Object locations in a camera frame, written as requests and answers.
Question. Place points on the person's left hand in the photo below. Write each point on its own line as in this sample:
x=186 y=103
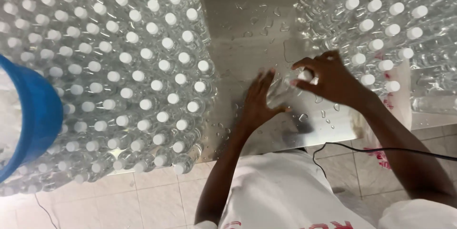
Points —
x=255 y=109

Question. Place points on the large group of clear bottles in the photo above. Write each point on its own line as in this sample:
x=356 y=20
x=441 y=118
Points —
x=117 y=79

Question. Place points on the white shirt with red print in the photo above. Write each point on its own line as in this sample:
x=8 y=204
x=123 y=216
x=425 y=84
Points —
x=285 y=193

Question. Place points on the blue plastic bucket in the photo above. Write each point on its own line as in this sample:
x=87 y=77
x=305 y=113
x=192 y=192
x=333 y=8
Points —
x=37 y=115

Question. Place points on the person's right hand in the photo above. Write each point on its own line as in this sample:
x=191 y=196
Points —
x=339 y=79

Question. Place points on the small group of clear bottles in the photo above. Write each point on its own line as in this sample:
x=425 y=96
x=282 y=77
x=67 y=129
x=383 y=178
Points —
x=378 y=15

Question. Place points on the white red-printed plastic bag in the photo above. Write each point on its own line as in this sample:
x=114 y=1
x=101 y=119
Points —
x=400 y=104

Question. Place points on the heap of white caps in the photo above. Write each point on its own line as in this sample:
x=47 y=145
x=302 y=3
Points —
x=8 y=115

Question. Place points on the single clear water bottle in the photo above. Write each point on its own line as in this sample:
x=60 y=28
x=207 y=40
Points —
x=282 y=91

